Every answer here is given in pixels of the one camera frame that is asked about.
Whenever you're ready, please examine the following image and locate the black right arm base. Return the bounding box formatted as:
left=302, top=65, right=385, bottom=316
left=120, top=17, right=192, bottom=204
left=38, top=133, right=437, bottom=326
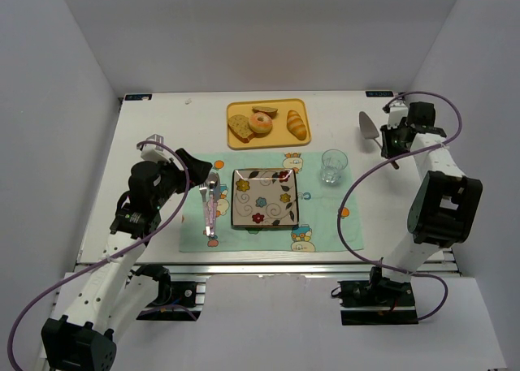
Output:
left=331, top=266, right=418, bottom=326

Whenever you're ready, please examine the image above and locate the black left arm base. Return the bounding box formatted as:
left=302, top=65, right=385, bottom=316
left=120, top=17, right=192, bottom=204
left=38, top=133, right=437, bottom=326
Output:
left=127, top=264, right=205, bottom=321

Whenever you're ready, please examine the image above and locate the dark blue table label left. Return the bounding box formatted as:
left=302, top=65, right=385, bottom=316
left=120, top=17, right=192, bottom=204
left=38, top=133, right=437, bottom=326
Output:
left=124, top=94, right=152, bottom=101

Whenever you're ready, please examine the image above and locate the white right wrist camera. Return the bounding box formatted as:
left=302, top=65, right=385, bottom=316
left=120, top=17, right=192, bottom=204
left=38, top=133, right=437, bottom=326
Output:
left=383, top=100, right=409, bottom=129

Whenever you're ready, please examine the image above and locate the mint green cartoon placemat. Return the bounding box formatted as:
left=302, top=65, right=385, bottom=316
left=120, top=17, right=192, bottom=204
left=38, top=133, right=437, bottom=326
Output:
left=176, top=151, right=363, bottom=252

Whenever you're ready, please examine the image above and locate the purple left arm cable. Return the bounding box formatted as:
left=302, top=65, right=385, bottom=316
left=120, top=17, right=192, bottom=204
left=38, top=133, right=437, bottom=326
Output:
left=7, top=140, right=191, bottom=370

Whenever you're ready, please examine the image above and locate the pink sugared donut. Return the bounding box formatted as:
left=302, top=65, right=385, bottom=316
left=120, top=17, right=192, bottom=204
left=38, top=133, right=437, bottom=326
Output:
left=248, top=112, right=273, bottom=135

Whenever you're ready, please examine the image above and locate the silver knife pink handle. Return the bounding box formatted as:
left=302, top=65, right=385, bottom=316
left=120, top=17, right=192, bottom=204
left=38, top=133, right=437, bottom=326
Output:
left=209, top=178, right=220, bottom=238

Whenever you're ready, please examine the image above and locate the dark blue table label right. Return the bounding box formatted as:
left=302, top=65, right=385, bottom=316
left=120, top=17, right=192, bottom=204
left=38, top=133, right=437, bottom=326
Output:
left=365, top=90, right=394, bottom=98

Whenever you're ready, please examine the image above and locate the yellow plastic tray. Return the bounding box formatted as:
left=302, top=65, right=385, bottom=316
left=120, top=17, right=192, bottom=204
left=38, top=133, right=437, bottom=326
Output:
left=227, top=98, right=312, bottom=150

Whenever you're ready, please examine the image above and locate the aluminium frame rail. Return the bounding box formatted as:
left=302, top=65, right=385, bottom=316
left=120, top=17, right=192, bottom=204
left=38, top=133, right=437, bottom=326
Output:
left=75, top=261, right=462, bottom=278

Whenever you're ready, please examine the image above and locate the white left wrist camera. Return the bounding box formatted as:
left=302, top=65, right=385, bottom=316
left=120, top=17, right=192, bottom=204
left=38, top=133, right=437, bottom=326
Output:
left=139, top=134, right=171, bottom=163

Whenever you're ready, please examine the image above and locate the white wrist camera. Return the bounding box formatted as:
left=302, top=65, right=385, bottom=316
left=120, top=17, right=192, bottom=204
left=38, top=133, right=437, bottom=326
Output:
left=139, top=134, right=171, bottom=163
left=383, top=100, right=409, bottom=129

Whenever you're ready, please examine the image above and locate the striped orange bread roll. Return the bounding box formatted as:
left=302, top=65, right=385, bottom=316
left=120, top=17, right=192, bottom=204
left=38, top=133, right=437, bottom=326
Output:
left=286, top=110, right=307, bottom=140

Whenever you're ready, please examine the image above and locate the sliced loaf bread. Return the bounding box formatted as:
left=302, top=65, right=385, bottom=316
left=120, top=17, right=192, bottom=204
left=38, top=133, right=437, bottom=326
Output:
left=227, top=114, right=256, bottom=143

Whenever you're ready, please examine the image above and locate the steel spatula wooden handle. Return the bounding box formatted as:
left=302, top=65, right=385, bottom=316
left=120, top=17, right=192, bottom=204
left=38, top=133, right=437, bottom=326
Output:
left=358, top=111, right=383, bottom=151

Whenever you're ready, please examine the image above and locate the clear drinking glass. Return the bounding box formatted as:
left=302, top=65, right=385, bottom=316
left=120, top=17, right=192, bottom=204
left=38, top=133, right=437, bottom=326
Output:
left=320, top=149, right=349, bottom=184

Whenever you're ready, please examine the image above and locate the silver spoon pink handle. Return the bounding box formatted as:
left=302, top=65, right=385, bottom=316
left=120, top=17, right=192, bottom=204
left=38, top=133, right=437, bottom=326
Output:
left=206, top=172, right=220, bottom=238

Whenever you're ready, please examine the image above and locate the small brown bread piece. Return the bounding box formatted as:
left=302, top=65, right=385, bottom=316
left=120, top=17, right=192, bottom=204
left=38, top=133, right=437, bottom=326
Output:
left=252, top=106, right=278, bottom=119

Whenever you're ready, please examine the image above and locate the square floral ceramic plate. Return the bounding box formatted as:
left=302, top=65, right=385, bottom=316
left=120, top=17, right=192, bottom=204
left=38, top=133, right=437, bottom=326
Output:
left=231, top=168, right=299, bottom=229

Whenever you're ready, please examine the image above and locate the dark blue table label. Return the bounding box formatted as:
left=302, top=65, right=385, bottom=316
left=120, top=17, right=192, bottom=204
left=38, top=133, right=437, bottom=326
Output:
left=124, top=94, right=152, bottom=101
left=365, top=90, right=394, bottom=98

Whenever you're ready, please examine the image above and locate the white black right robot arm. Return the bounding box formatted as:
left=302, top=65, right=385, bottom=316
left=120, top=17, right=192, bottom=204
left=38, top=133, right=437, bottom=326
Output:
left=370, top=101, right=483, bottom=290

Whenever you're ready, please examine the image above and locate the silver fork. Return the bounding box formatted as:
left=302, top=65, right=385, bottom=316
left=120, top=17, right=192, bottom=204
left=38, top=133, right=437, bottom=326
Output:
left=198, top=183, right=210, bottom=236

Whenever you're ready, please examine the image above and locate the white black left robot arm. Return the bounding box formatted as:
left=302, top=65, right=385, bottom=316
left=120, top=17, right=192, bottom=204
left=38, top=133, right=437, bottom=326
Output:
left=41, top=143, right=212, bottom=370

